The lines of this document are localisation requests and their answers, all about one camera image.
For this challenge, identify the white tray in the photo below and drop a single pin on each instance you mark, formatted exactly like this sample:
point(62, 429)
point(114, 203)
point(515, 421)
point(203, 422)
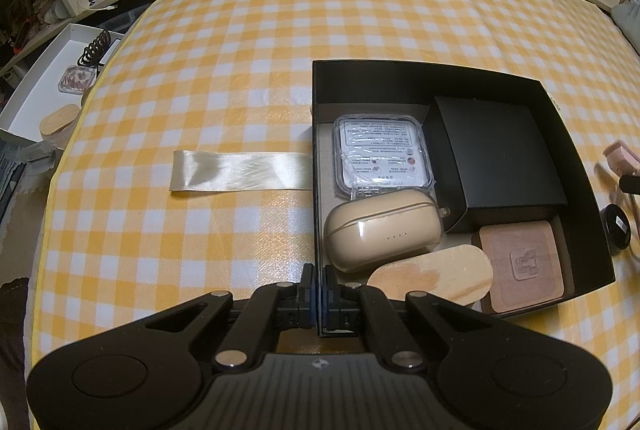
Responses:
point(35, 79)

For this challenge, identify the grey plastic bin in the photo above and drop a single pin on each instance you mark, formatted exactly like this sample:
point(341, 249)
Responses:
point(125, 17)

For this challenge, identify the square wooden box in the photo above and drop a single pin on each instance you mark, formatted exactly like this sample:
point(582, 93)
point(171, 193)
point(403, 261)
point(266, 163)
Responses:
point(525, 265)

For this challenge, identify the black round case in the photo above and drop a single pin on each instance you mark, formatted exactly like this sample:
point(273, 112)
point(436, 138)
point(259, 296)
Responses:
point(617, 227)

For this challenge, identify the pink plastic clip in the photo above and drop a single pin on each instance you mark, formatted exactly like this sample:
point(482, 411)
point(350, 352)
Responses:
point(622, 157)

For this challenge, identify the beige earbud case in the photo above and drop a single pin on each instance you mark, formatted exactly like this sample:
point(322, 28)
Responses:
point(380, 230)

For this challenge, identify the black hair claw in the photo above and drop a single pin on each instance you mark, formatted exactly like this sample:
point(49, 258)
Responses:
point(95, 48)

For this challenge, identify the large black box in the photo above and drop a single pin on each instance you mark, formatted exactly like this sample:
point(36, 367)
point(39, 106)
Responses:
point(380, 84)

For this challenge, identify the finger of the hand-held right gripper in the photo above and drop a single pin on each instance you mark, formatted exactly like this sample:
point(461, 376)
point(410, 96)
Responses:
point(631, 184)

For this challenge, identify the dark cloth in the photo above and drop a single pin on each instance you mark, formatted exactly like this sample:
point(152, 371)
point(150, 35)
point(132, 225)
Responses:
point(12, 350)

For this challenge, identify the oval wooden lid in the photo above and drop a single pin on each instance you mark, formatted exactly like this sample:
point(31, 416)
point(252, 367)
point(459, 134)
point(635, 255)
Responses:
point(435, 272)

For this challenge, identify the small black box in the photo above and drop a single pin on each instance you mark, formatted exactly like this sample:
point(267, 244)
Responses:
point(500, 159)

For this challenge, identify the cream satin ribbon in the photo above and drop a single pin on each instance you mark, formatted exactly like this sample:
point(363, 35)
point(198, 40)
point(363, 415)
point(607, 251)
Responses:
point(235, 169)

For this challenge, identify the clear box with pink contents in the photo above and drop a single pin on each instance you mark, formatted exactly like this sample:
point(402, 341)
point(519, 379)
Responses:
point(77, 78)

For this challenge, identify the clear box with white label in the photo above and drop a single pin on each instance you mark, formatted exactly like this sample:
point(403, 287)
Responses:
point(382, 149)

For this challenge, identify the pale grey cloth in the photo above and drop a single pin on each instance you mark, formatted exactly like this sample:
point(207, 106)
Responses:
point(629, 27)

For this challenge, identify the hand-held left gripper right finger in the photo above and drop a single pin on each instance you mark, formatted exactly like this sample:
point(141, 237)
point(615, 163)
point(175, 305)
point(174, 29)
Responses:
point(331, 305)

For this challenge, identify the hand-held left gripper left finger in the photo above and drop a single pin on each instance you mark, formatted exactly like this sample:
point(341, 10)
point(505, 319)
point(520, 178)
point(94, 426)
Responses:
point(306, 305)

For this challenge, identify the yellow checkered tablecloth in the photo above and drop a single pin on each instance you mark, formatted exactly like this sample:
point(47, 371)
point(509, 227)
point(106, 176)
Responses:
point(200, 250)

